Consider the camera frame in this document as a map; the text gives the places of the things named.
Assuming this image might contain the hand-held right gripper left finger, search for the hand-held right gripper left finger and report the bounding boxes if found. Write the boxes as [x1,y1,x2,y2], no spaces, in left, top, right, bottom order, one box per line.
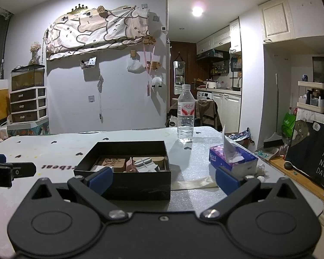
[26,166,129,223]

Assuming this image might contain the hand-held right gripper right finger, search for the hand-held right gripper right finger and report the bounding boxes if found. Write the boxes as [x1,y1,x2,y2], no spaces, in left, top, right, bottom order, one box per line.
[200,166,305,222]

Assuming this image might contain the carved wooden block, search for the carved wooden block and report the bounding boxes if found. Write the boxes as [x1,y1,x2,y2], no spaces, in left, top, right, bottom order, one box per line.
[102,157,126,168]

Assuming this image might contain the pink plastic clip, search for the pink plastic clip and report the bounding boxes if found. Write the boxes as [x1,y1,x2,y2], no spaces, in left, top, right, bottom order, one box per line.
[125,158,138,173]

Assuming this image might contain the black cardboard box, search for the black cardboard box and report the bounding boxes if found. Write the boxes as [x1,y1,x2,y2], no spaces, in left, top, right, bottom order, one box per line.
[73,140,172,201]

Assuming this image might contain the rounded light wooden block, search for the rounded light wooden block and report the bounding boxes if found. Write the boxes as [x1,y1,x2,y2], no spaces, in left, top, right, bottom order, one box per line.
[132,155,166,172]

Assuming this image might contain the blue floral tissue box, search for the blue floral tissue box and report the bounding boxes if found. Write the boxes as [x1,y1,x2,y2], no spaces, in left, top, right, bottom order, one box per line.
[208,124,259,177]

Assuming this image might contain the white appliance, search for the white appliance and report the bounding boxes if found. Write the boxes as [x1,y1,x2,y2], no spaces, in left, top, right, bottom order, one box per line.
[0,114,13,138]

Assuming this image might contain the translucent tape strip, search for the translucent tape strip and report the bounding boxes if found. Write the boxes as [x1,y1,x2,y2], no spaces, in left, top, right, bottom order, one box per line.
[170,176,219,191]

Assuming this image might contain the crumpled white tissue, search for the crumpled white tissue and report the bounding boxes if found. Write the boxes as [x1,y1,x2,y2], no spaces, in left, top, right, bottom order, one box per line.
[255,163,272,181]

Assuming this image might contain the painted teal cabinet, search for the painted teal cabinet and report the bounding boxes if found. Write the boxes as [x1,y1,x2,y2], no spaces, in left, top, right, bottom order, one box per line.
[6,118,51,137]

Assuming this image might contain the blue patterned pouch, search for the blue patterned pouch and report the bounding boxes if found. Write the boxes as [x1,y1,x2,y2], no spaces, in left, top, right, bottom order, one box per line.
[228,128,252,141]

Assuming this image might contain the broom with dustpan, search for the broom with dustpan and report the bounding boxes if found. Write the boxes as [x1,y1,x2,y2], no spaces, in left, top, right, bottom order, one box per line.
[263,73,284,149]

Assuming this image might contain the white drawer unit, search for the white drawer unit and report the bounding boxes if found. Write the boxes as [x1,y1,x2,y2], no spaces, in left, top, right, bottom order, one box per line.
[9,87,49,125]

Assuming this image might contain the clear water bottle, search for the clear water bottle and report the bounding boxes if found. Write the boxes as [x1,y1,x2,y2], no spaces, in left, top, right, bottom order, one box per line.
[177,84,195,143]

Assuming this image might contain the white kitchen counter cabinet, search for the white kitchen counter cabinet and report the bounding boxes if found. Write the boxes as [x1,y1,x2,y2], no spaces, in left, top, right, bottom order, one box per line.
[196,86,242,134]

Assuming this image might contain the chair with brown jacket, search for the chair with brown jacket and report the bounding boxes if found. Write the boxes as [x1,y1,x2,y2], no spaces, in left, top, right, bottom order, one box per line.
[166,98,223,131]

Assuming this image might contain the green shopping bag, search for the green shopping bag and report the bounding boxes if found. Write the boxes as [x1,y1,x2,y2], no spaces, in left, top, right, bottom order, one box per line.
[281,112,297,138]

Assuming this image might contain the glass fish tank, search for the glass fish tank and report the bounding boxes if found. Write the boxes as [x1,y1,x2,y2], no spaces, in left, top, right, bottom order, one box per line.
[10,64,46,92]

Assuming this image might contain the black message board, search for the black message board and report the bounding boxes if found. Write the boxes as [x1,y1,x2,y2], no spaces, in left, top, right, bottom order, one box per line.
[284,118,324,192]

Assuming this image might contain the dried flower bouquet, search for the dried flower bouquet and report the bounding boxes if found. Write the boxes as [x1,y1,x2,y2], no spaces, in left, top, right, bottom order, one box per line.
[29,41,43,65]

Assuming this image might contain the white hanging bag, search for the white hanging bag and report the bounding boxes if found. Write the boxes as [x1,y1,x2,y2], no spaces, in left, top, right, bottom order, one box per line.
[127,57,145,74]

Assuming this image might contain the white storage rack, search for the white storage rack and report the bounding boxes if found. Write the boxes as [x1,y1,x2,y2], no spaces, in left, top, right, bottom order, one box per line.
[297,74,324,117]

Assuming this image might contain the printed cartoon cloth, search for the printed cartoon cloth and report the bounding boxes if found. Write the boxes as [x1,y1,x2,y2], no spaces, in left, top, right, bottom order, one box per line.
[43,4,151,61]

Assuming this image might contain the white upper cabinet door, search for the white upper cabinet door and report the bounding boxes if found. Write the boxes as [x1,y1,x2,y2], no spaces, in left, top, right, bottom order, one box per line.
[258,0,296,44]

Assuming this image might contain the gold crown decoration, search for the gold crown decoration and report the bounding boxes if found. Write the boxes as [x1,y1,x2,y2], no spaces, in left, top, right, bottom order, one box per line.
[67,3,96,15]

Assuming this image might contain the round ceiling light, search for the round ceiling light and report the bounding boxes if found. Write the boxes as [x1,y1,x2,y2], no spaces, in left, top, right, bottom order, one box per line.
[191,5,205,17]

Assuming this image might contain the hanging white cable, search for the hanging white cable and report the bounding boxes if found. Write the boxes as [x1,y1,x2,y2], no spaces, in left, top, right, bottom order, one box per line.
[97,75,105,123]

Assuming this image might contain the hanging wall mirror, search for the hanging wall mirror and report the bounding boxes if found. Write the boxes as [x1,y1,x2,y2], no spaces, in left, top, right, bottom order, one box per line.
[173,60,186,94]

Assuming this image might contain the clear wall holder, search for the clear wall holder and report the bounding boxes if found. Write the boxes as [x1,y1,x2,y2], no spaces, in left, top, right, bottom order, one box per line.
[80,56,97,69]

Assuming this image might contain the white kitchen wall cabinets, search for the white kitchen wall cabinets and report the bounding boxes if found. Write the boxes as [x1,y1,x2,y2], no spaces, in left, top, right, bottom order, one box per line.
[196,17,242,56]

